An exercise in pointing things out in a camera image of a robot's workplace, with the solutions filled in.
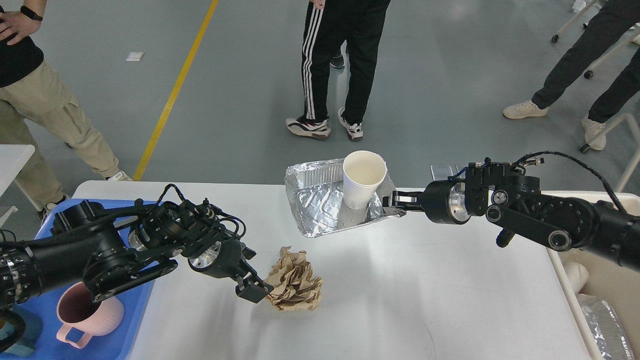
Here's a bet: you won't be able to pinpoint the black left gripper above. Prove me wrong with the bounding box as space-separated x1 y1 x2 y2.
189 239 274 304

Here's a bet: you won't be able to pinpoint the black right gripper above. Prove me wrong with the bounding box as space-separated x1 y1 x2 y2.
382 180 471 225

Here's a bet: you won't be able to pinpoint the brown paper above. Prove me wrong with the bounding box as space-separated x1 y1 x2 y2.
264 246 323 312

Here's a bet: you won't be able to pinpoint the cream paper cup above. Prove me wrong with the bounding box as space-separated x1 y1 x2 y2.
342 150 387 210

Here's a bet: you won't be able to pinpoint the aluminium foil tray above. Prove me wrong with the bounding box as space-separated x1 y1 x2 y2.
284 158 407 239

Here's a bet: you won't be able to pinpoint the pink mug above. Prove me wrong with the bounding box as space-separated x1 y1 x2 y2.
55 282 125 349

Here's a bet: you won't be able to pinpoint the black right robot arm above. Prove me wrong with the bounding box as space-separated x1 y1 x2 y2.
382 152 640 271

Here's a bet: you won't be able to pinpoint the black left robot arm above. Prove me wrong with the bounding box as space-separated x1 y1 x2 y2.
1 193 274 351

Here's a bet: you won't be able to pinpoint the clear floor plate left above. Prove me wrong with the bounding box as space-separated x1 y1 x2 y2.
430 164 458 182

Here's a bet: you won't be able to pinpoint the person in black sneakers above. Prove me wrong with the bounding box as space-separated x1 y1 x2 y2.
329 48 345 69

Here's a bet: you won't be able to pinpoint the white cup inside bin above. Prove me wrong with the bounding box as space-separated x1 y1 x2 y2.
563 261 590 296

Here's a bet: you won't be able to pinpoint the person in striped track pants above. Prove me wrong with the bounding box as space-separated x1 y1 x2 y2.
285 0 392 142

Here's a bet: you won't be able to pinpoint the blue plastic tray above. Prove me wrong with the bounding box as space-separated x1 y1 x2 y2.
0 199 161 360

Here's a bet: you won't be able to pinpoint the white rolling chair base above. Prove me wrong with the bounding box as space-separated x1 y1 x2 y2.
547 0 640 87

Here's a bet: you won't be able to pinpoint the white chair leg right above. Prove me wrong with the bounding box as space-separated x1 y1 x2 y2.
579 112 640 193

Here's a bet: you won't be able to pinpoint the beige plastic bin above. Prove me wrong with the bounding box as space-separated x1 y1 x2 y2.
545 190 640 360

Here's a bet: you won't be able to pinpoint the foil tray inside bin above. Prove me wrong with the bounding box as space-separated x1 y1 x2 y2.
577 294 635 360

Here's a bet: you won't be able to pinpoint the white side table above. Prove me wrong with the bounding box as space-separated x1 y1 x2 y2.
0 144 38 227

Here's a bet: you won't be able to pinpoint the person in dark trousers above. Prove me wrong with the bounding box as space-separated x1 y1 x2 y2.
502 22 640 151

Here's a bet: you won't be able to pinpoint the person in beige trousers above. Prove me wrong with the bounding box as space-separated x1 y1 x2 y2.
0 0 134 221

